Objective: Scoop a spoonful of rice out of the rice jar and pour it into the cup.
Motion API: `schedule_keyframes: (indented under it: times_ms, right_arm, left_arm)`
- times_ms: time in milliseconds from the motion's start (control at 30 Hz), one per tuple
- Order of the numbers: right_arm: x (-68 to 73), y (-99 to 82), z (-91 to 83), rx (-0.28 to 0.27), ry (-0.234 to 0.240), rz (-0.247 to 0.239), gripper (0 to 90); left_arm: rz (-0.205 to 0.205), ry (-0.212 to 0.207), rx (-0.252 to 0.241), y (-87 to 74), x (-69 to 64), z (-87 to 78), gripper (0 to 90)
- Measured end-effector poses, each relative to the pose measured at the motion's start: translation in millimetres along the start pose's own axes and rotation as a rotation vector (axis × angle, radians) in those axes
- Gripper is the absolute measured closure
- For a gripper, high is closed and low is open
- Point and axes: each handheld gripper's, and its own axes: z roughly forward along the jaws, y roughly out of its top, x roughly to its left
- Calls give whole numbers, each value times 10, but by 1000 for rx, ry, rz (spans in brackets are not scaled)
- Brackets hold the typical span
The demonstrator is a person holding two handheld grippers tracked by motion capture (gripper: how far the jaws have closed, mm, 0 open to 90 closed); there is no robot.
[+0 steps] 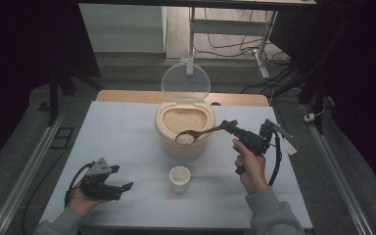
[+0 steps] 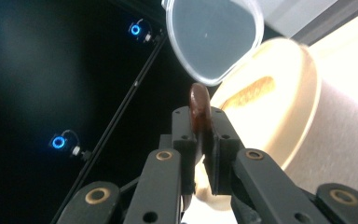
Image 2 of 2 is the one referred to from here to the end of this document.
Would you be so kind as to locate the brown wooden spoon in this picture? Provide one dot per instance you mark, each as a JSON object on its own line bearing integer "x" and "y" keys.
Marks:
{"x": 200, "y": 105}

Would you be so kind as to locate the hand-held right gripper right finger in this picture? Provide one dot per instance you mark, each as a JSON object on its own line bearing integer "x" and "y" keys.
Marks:
{"x": 223, "y": 155}

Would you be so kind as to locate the black stand pole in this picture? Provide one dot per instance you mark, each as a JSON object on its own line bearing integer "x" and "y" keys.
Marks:
{"x": 121, "y": 107}

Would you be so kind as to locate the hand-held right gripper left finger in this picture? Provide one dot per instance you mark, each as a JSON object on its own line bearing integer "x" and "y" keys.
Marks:
{"x": 185, "y": 143}

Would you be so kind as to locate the speckled beige bowl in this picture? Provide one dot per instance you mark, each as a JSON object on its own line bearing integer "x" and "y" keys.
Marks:
{"x": 270, "y": 118}

